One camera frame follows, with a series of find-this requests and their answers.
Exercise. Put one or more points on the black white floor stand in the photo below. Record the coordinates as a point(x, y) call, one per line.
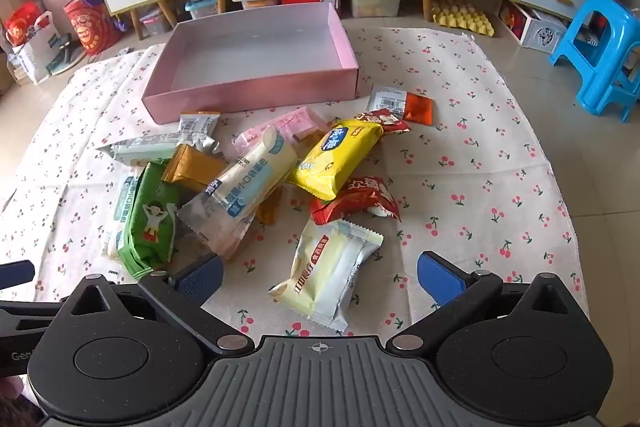
point(65, 57)

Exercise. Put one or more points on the white blue snack packet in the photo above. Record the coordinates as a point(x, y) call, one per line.
point(117, 212)

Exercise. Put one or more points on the cream snack packet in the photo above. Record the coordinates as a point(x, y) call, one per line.
point(325, 277)

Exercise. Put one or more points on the orange white sachet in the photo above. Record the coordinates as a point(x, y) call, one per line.
point(400, 102)

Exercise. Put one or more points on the blue plastic stool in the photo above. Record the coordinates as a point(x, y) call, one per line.
point(595, 32)

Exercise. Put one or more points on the silver snack packet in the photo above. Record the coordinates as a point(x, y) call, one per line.
point(197, 127)

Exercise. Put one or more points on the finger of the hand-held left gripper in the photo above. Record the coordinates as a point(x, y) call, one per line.
point(25, 313)
point(15, 276)

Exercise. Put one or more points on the pale cookie print packet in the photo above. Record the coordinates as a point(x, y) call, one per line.
point(135, 149)

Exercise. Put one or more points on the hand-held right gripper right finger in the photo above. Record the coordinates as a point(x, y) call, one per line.
point(440, 279)

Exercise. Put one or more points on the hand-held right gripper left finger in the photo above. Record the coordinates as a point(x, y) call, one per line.
point(202, 279)

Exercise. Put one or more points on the pink wafer packet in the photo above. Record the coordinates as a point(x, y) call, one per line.
point(300, 122)

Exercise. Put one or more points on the long white bread packet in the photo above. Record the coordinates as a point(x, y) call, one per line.
point(240, 187)

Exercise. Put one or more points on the red snack packet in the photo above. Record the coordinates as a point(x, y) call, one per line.
point(387, 121)
point(355, 202)

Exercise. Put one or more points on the clear waffle biscuit pack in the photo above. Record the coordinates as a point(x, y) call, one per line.
point(270, 209)

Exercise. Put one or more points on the blue lid storage bin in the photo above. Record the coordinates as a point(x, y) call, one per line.
point(202, 9)

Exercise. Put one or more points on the yellow egg tray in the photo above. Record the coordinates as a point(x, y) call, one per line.
point(462, 19)

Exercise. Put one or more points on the gold snack packet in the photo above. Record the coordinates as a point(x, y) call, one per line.
point(192, 167)

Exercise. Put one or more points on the small clear storage bin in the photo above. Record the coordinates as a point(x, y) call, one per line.
point(155, 24)

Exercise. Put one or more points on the green snack packet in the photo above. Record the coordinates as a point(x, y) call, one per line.
point(150, 217)

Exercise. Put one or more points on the pink cardboard box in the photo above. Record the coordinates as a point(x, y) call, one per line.
point(240, 52)

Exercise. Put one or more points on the printed white cardboard box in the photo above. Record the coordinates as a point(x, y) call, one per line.
point(542, 32)

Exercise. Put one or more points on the white red shopping bag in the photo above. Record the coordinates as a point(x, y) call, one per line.
point(30, 52)

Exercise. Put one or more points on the yellow snack packet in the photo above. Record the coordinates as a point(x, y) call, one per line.
point(335, 157)

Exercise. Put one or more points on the red cartoon print bag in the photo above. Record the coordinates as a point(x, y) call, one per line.
point(87, 29)

